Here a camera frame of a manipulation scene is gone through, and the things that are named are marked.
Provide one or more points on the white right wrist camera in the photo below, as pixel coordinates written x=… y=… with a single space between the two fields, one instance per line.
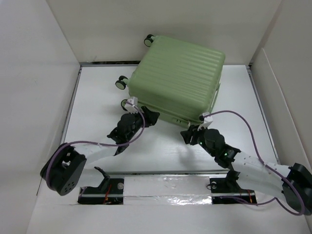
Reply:
x=206 y=121

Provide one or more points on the green suitcase with blue lining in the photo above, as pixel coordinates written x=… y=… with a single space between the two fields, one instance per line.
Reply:
x=178 y=79

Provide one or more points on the metal base rail with foil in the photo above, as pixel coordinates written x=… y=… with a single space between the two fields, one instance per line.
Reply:
x=196 y=189

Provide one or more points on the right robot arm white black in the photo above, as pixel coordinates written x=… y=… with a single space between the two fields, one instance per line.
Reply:
x=291 y=184

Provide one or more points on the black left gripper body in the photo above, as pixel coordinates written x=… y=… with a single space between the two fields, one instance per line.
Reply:
x=138 y=123

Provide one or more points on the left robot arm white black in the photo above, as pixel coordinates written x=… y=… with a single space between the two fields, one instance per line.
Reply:
x=65 y=168

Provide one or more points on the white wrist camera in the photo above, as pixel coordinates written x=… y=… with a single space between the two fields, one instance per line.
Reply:
x=131 y=105
x=206 y=121

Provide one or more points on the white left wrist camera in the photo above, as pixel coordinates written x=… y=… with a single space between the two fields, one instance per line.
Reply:
x=131 y=105

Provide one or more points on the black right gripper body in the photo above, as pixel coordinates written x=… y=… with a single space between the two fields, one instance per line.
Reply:
x=201 y=142

